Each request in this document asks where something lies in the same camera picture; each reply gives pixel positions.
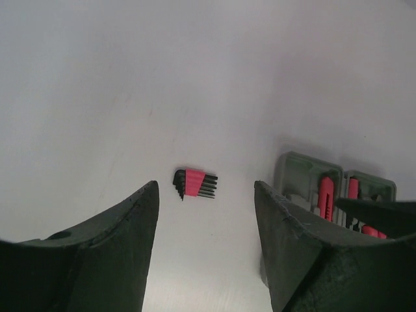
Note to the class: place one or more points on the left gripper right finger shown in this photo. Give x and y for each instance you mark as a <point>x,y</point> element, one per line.
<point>315,265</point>

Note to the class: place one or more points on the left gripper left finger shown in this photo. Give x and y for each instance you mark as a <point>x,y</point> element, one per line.
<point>101,264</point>

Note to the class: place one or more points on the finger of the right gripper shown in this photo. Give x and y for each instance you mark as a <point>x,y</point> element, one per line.
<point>394,219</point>

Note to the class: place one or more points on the red screwdriver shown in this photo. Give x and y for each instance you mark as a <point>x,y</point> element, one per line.
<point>365,229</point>
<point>353,188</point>

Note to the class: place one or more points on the red utility knife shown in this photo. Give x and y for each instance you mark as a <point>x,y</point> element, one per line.
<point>325,198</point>

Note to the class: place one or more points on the grey plastic tool case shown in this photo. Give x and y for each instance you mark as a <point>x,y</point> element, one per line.
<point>315,185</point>

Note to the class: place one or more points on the red hex key set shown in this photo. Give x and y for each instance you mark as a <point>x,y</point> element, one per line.
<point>194,183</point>

